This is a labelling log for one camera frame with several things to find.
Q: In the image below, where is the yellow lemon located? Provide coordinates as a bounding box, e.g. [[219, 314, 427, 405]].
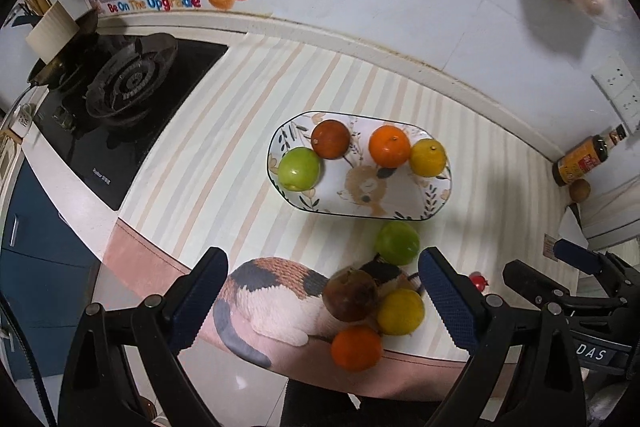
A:
[[410, 138, 447, 176], [377, 288, 426, 337]]

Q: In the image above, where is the small brown round fruit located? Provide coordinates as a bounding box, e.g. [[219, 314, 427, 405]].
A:
[[569, 178, 592, 204]]

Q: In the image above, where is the white wall socket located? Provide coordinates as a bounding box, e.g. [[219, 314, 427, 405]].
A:
[[614, 88, 640, 132], [591, 53, 634, 100]]

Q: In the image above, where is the oval floral printed plate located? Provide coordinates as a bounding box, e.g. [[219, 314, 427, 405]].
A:
[[266, 111, 452, 221]]

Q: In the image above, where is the reddish brown round fruit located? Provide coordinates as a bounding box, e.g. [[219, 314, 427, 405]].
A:
[[311, 119, 351, 160]]

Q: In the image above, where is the green apple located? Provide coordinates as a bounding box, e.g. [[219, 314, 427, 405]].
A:
[[278, 147, 322, 192], [375, 221, 420, 266]]

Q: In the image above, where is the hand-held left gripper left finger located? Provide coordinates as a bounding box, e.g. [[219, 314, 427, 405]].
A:
[[57, 247, 230, 427]]

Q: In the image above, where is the blue cabinet door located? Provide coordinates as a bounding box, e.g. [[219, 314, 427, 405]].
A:
[[0, 157, 103, 427]]

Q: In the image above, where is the black gas stove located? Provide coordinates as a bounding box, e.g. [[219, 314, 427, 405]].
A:
[[32, 32, 230, 212]]

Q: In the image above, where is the brown sauce bottle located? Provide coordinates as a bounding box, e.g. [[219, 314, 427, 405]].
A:
[[552, 123, 628, 188]]

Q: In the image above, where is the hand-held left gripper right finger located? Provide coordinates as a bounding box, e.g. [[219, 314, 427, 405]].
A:
[[417, 247, 586, 427]]

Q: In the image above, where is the white carton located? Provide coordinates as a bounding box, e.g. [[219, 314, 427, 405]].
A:
[[26, 2, 79, 60]]

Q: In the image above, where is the dark brown round fruit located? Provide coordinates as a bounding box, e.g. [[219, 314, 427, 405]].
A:
[[322, 269, 379, 323]]

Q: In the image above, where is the orange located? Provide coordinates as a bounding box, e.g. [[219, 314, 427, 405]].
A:
[[368, 125, 412, 168], [331, 325, 384, 373]]

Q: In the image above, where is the wooden chopsticks bundle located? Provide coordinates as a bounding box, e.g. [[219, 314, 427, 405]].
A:
[[12, 0, 53, 28]]

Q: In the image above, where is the white paper sheet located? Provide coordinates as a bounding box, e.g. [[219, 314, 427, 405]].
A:
[[557, 204, 592, 254]]

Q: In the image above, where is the striped cat print mat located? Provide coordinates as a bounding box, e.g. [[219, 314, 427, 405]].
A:
[[102, 39, 581, 388]]

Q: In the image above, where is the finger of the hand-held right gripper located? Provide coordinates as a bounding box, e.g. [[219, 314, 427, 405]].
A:
[[552, 237, 640, 300], [502, 259, 627, 323]]

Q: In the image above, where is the dark wok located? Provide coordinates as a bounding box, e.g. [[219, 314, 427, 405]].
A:
[[27, 9, 103, 88]]

